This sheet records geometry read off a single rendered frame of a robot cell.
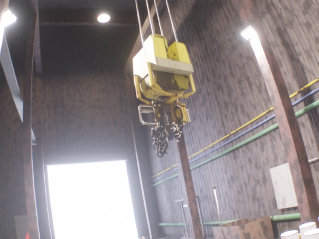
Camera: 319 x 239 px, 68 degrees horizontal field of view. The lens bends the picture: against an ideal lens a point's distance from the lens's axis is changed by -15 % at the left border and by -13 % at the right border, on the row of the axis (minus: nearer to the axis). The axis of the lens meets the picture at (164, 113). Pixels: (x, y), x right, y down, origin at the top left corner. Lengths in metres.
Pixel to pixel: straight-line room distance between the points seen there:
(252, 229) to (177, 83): 6.06
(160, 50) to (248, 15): 5.02
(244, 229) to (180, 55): 5.98
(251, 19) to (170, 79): 5.01
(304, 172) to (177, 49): 4.25
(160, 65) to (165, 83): 0.15
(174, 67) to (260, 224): 6.35
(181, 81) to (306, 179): 4.19
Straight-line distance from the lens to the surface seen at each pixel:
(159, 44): 2.23
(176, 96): 2.14
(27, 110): 10.23
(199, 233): 10.52
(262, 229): 7.97
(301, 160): 5.87
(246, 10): 7.13
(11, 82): 9.12
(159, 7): 12.96
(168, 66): 2.14
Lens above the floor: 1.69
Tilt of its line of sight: 19 degrees up
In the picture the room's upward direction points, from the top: 11 degrees counter-clockwise
